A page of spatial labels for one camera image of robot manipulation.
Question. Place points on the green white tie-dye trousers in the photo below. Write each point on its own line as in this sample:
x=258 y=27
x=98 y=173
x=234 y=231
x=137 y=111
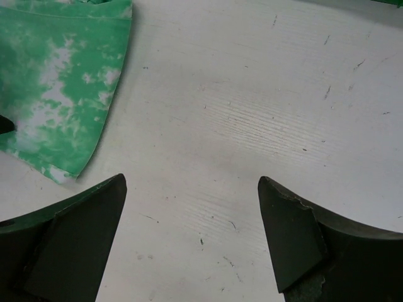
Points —
x=60 y=65

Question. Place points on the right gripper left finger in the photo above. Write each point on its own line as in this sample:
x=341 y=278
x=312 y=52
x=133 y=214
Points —
x=59 y=252

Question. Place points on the green plastic tray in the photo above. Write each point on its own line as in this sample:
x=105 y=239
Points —
x=397 y=3

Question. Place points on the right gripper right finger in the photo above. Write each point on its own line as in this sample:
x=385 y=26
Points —
x=318 y=255

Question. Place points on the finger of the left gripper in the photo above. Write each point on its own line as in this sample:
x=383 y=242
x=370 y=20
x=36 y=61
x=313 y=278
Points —
x=6 y=125

